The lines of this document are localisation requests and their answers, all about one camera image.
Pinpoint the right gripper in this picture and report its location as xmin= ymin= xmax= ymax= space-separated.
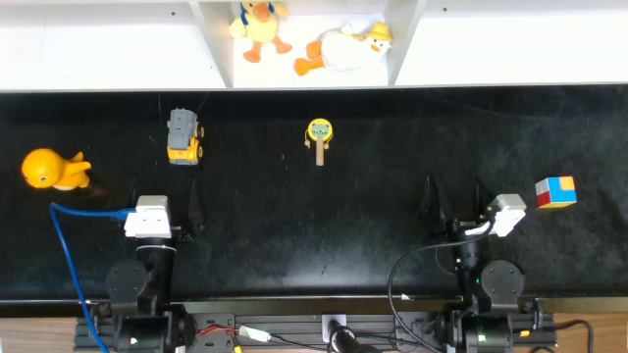
xmin=420 ymin=174 xmax=495 ymax=242

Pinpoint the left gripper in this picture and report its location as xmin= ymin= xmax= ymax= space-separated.
xmin=128 ymin=176 xmax=205 ymax=244

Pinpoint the grey and yellow toy truck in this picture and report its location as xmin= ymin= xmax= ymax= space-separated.
xmin=166 ymin=108 xmax=206 ymax=167

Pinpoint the yellow rubber duck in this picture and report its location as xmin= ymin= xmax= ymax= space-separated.
xmin=21 ymin=148 xmax=93 ymax=191

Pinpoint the many-coloured puzzle cube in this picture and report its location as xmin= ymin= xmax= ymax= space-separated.
xmin=534 ymin=176 xmax=579 ymax=210

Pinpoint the yellow rattle drum toy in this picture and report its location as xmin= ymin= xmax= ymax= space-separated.
xmin=303 ymin=117 xmax=335 ymax=168

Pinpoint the white shelf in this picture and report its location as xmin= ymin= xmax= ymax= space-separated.
xmin=0 ymin=0 xmax=628 ymax=93

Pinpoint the white plush duck yellow hat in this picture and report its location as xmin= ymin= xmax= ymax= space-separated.
xmin=293 ymin=21 xmax=394 ymax=77

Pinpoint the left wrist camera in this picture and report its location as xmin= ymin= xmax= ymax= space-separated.
xmin=124 ymin=194 xmax=174 ymax=239

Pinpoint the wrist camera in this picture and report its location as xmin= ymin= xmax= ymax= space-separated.
xmin=486 ymin=193 xmax=528 ymax=238
xmin=124 ymin=194 xmax=174 ymax=239

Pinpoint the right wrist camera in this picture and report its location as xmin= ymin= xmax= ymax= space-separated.
xmin=486 ymin=193 xmax=528 ymax=238

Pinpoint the blue cable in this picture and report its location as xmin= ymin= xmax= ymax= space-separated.
xmin=48 ymin=202 xmax=137 ymax=353

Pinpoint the black cable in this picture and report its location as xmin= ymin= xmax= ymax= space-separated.
xmin=387 ymin=221 xmax=495 ymax=353

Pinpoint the mounting rail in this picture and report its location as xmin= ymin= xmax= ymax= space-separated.
xmin=73 ymin=297 xmax=596 ymax=353

